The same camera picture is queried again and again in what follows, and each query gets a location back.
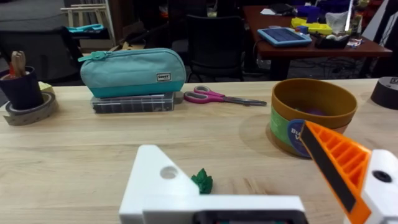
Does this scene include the blue framed tablet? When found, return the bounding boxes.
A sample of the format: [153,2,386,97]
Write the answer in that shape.
[257,27,313,48]

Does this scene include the white orange left gripper right finger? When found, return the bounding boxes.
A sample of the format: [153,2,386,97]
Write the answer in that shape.
[299,120,398,224]

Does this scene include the clear plastic parts box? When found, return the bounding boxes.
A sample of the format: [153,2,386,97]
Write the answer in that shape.
[90,91,176,114]

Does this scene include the white block left gripper left finger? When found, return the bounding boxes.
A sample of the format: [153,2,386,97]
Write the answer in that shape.
[118,144,200,224]

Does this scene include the roll of brown tape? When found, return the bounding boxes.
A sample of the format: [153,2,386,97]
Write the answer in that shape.
[2,91,58,126]

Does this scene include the black office chair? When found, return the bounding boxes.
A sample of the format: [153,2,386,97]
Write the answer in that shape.
[185,14,247,83]

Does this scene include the white wooden rack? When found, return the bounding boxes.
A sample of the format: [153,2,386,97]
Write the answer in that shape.
[60,0,116,47]

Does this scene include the green toy vegetable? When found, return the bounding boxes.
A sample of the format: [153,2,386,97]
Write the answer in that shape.
[190,168,214,195]

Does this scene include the dark cup with wooden sticks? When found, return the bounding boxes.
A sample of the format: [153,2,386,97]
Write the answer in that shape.
[0,50,45,111]

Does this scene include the teal zip pouch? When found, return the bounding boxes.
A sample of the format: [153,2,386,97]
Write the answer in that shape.
[78,47,187,99]

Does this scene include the black tray with items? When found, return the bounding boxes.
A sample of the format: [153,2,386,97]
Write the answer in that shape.
[313,32,351,50]

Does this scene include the dark red wooden table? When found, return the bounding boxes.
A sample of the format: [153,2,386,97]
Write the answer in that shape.
[242,4,393,82]

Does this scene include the brown toy tub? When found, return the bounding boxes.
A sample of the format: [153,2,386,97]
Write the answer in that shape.
[269,78,358,159]

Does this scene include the yellow plastic tray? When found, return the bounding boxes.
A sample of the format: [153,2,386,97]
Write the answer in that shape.
[290,17,333,35]

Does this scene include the black tape roll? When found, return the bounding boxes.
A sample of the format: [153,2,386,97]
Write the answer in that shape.
[370,76,398,110]

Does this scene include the pink handled scissors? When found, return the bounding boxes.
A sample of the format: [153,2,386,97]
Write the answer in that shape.
[183,85,268,107]

